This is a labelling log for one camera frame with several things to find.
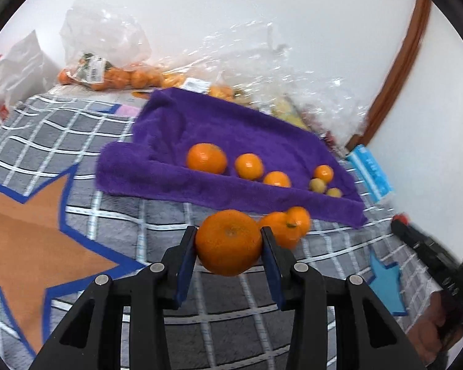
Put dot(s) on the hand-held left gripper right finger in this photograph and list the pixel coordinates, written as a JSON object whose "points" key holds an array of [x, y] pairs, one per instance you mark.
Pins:
{"points": [[272, 273]]}

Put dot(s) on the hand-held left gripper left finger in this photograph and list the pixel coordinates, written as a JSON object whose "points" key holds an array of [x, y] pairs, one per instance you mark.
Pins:
{"points": [[185, 269]]}

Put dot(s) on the white printed shopping bag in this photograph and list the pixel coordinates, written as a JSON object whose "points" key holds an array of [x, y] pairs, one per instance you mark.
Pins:
{"points": [[15, 69]]}

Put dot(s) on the small yellow-green round fruit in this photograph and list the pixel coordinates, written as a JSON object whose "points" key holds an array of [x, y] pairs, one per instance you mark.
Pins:
{"points": [[334, 192], [317, 185]]}

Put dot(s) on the grey checked star blanket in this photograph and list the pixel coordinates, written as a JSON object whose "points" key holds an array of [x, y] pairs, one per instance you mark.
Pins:
{"points": [[61, 131]]}

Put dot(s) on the pink cloth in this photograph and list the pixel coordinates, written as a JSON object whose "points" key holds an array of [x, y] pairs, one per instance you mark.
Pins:
{"points": [[128, 110]]}

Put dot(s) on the labelled plastic bag of oranges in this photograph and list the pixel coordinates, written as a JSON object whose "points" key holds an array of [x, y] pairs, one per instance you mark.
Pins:
{"points": [[104, 46]]}

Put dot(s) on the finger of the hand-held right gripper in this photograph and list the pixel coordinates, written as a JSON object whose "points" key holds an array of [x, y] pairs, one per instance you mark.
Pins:
{"points": [[405, 233]]}

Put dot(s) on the blue tissue packet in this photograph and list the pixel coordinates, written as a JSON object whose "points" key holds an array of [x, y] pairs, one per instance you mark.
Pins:
{"points": [[370, 171]]}

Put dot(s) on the large orange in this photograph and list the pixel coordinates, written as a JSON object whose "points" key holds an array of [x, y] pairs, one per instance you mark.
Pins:
{"points": [[228, 243]]}

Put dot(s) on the brown wooden door frame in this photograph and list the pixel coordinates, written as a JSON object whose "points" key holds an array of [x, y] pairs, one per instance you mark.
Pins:
{"points": [[401, 69]]}

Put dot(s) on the person's right hand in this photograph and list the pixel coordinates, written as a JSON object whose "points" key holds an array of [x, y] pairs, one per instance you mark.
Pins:
{"points": [[428, 327]]}

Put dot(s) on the clear plastic bag of oranges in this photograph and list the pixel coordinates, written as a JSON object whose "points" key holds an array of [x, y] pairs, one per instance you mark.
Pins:
{"points": [[223, 57]]}

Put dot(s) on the printed newspaper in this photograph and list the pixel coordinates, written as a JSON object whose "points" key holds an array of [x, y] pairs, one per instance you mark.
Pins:
{"points": [[112, 94]]}

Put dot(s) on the purple towel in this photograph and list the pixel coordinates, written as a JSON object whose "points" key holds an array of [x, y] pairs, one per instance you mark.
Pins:
{"points": [[216, 123]]}

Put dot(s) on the clear bag of yellow fruit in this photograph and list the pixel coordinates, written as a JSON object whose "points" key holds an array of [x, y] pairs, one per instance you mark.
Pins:
{"points": [[312, 104]]}

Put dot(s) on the small orange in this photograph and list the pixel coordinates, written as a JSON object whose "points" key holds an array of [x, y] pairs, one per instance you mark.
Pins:
{"points": [[323, 173]]}

